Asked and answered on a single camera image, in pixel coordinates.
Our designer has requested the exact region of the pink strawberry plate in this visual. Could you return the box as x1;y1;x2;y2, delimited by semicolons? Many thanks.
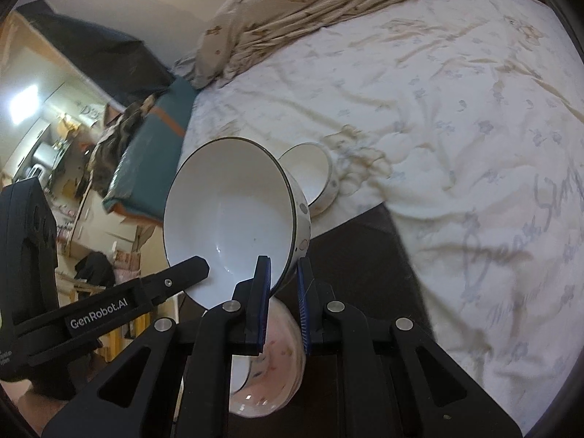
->
228;299;306;417

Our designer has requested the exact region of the beige patterned blanket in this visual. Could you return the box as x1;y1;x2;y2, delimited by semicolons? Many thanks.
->
173;0;439;89

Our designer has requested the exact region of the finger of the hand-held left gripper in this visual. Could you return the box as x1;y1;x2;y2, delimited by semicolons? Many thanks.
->
134;256;211;306

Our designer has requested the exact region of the camouflage cloth pile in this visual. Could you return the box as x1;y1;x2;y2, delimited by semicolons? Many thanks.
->
91;93;160;192

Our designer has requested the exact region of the teal mattress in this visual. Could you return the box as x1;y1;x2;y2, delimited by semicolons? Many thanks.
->
101;77;199;224

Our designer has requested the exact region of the white fish print bowl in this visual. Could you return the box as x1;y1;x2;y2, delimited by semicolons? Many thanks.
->
277;142;338;217
230;353;270;395
163;138;312;308

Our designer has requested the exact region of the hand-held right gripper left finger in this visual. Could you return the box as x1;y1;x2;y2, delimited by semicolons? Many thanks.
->
41;255;273;438

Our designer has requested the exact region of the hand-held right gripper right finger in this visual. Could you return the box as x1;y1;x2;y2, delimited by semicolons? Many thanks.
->
296;258;523;438

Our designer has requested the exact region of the white printed bedsheet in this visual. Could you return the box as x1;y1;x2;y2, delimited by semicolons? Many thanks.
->
182;0;584;434

